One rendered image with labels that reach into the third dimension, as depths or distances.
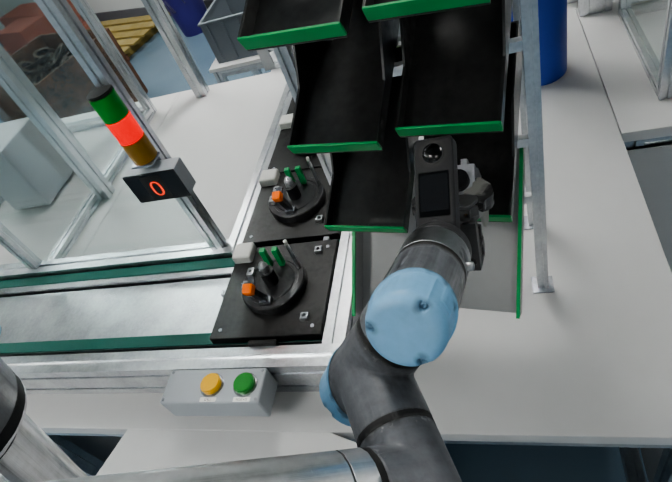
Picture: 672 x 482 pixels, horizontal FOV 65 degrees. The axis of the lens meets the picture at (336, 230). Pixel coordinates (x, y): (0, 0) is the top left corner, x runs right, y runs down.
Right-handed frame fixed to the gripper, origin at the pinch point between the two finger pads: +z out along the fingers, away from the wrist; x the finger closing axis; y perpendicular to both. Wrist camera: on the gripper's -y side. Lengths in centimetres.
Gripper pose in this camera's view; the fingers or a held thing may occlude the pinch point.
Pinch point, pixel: (460, 181)
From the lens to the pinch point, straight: 76.0
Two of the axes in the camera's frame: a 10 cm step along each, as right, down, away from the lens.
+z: 3.4, -3.8, 8.6
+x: 9.2, -0.6, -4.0
